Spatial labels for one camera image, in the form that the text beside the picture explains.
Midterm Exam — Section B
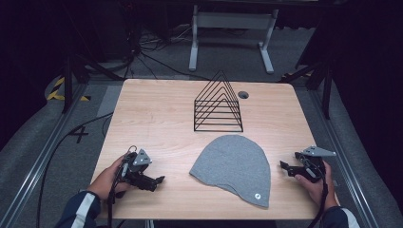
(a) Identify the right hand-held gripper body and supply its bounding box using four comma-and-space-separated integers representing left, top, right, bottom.
294, 145, 337, 184

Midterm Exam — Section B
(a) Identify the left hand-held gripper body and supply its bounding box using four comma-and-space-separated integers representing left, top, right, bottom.
121, 148, 153, 188

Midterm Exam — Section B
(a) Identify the person's right hand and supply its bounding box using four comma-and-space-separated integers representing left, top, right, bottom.
294, 161, 339, 210

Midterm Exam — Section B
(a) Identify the person's left hand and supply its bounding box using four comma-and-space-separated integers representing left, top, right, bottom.
86, 155, 136, 200

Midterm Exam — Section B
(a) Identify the grey beanie hat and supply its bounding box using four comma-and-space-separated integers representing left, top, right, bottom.
188, 134, 272, 210

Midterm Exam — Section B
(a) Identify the black tripod stand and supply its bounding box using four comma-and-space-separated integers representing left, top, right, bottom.
278, 60, 335, 121
61, 52, 125, 114

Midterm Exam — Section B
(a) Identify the aluminium floor rail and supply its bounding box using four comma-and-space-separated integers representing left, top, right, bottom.
0, 83, 87, 228
308, 89, 381, 228

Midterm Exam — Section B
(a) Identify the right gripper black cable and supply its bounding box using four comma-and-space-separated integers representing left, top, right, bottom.
308, 160, 330, 228

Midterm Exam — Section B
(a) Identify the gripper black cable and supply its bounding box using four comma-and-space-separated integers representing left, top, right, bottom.
106, 144, 139, 228
308, 160, 330, 228

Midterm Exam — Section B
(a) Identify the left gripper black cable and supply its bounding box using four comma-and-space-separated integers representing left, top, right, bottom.
106, 144, 139, 228

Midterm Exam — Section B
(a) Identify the black wire file rack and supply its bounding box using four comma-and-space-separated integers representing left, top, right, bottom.
193, 69, 244, 133

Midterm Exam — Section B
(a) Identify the black floor cable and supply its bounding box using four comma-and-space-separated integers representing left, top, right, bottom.
35, 111, 114, 228

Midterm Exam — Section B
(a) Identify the bundle of floor cables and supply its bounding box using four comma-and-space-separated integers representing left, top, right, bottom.
122, 23, 210, 82

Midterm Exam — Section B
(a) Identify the white metal stand frame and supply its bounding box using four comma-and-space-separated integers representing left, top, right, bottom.
188, 4, 280, 75

